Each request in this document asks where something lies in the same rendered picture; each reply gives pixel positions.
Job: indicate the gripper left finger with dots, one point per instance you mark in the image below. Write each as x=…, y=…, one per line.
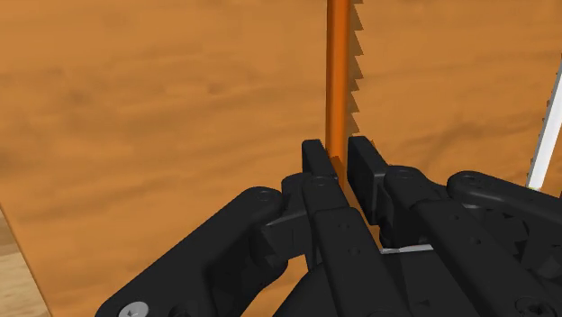
x=342, y=237

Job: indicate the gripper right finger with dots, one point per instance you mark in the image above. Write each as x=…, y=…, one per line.
x=461, y=246

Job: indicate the orange long serrated knife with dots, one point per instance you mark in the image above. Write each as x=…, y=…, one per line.
x=337, y=87

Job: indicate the white serrated knife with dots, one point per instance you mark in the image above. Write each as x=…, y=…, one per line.
x=544, y=145

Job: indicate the brown wooden table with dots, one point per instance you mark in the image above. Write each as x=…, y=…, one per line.
x=153, y=109

